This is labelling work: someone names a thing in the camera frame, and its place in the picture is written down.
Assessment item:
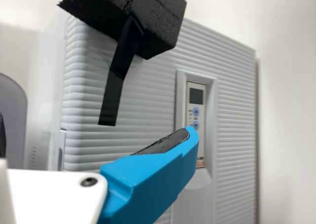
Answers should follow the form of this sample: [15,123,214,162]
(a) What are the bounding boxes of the incubator door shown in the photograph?
[57,0,260,224]

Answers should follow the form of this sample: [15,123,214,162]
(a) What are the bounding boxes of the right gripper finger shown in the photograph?
[97,126,199,224]

